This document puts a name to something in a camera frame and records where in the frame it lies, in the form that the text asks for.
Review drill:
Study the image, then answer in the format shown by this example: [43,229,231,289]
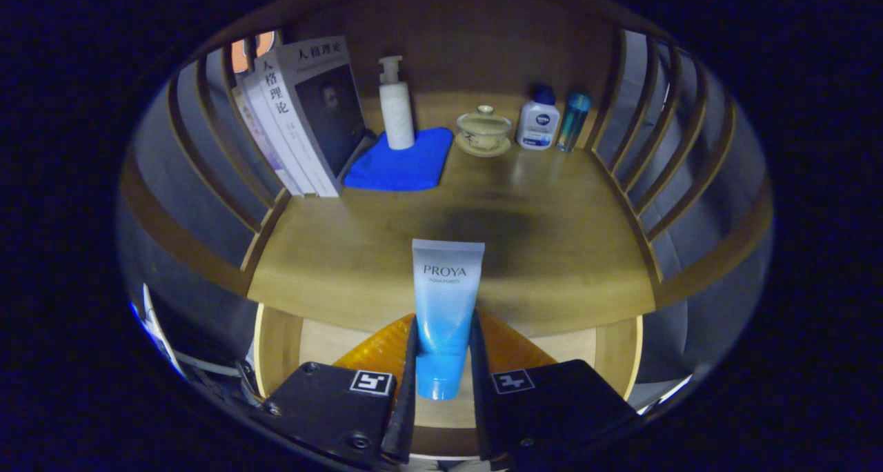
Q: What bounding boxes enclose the beige lidded teacup with saucer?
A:
[455,105,513,158]

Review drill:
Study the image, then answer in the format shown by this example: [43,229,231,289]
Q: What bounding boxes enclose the white lotion bottle blue cap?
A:
[515,84,561,151]

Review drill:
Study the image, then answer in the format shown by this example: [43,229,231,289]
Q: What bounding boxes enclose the thin pale purple book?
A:
[231,86,304,197]

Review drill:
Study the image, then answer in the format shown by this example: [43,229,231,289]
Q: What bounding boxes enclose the teal slim bottle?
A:
[555,92,593,153]

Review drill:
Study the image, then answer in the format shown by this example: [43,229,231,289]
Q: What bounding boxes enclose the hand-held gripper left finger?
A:
[261,311,420,470]

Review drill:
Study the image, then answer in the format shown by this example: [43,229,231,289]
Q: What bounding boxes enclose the blue folded cloth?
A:
[344,127,455,192]

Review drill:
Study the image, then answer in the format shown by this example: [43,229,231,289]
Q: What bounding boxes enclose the thin white book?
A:
[239,72,318,197]

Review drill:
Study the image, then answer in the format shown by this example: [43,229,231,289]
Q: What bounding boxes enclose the white pump bottle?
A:
[378,55,416,150]

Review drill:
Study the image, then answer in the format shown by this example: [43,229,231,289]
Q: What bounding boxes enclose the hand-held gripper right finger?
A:
[469,311,640,467]

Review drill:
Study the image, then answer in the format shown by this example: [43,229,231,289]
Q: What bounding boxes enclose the blue and white cleanser tube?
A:
[412,239,486,401]

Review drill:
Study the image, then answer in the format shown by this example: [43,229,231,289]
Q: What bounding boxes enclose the wooden countertop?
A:
[247,146,656,337]

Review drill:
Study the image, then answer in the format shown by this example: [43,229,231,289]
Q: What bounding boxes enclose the wooden drawer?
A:
[252,302,644,459]

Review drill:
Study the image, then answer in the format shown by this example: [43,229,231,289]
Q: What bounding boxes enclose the wooden cabinet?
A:
[117,0,775,390]

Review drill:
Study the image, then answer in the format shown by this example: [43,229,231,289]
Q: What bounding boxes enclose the thick white book dark portrait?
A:
[255,36,370,198]

